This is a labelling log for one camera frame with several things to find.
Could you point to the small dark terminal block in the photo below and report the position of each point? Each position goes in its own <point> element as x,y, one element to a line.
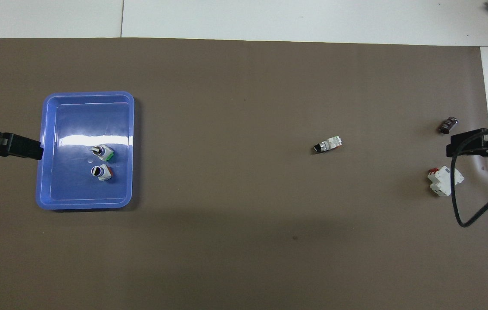
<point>448,125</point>

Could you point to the rotary switch with red base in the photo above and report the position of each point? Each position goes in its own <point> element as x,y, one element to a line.
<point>102,173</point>

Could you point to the white red circuit breaker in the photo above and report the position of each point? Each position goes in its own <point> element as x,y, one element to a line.
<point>444,181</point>

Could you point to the rotary switch with green base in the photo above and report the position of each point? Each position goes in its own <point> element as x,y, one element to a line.
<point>102,153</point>

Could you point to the white rotary selector switch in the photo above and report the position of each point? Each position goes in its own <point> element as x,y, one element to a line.
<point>329,144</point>

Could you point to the blue plastic tray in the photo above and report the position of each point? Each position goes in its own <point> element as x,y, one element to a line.
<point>76,193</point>

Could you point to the brown table mat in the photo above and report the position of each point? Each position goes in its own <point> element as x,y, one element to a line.
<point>235,172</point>

